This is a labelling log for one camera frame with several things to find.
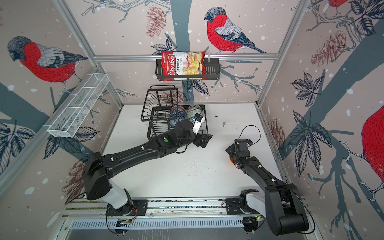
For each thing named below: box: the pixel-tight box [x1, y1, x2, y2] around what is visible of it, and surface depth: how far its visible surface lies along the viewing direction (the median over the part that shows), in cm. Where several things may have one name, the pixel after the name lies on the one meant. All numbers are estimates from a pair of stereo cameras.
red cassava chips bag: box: [161, 50, 208, 82], surface depth 90 cm
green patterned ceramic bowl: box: [186, 104, 204, 120], surface depth 111 cm
